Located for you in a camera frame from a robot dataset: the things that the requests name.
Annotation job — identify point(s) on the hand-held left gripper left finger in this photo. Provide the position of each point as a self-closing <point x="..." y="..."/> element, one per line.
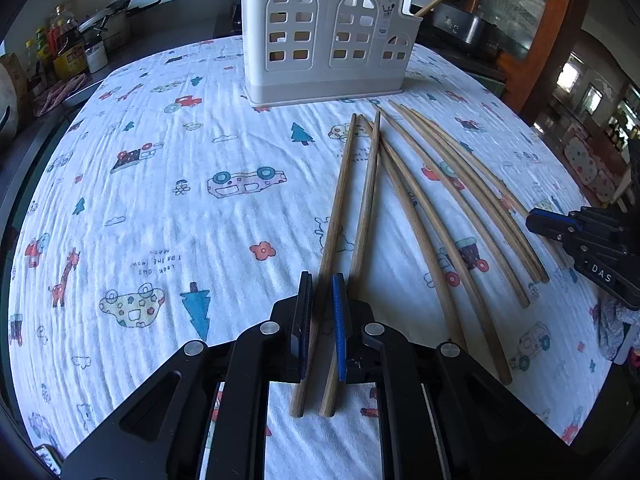
<point x="305" y="330"/>

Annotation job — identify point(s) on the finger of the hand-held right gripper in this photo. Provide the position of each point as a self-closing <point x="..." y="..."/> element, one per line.
<point x="547" y="220"/>

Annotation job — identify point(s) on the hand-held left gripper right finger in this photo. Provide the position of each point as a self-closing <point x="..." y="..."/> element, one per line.
<point x="340" y="330"/>

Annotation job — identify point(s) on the pile of wooden chopsticks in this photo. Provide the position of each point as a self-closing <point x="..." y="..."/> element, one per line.
<point x="370" y="170"/>

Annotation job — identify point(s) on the white plastic utensil holder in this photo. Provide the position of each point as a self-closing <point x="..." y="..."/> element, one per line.
<point x="320" y="75"/>

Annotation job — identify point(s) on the person's right forearm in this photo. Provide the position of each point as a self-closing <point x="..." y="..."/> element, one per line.
<point x="617" y="330"/>

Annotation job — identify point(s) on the patterned seat cushion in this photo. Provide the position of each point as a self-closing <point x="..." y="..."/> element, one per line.
<point x="585" y="160"/>

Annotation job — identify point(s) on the printed white table cloth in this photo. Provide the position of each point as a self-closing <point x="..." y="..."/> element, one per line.
<point x="175" y="220"/>

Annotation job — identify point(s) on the wooden glass-door cabinet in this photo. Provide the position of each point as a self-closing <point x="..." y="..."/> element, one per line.
<point x="565" y="35"/>

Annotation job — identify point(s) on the black rice cooker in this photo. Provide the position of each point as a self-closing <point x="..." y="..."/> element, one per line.
<point x="465" y="25"/>

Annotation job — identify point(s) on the pink dish rag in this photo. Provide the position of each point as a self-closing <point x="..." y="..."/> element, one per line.
<point x="62" y="92"/>

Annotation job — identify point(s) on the white jar with black cap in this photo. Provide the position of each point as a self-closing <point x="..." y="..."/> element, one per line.
<point x="96" y="57"/>

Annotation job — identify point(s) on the large soy sauce bottle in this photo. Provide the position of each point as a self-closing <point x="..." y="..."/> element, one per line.
<point x="70" y="55"/>

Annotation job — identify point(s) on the steel pressure cooker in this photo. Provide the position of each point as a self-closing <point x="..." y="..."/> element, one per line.
<point x="112" y="22"/>

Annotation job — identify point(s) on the round wooden cutting board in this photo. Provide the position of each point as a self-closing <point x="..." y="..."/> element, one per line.
<point x="10" y="90"/>

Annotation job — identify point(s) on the green label bottle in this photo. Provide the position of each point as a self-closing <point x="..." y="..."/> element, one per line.
<point x="44" y="50"/>

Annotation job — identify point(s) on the yellow cap bottle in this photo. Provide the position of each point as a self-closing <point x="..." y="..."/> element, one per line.
<point x="31" y="57"/>

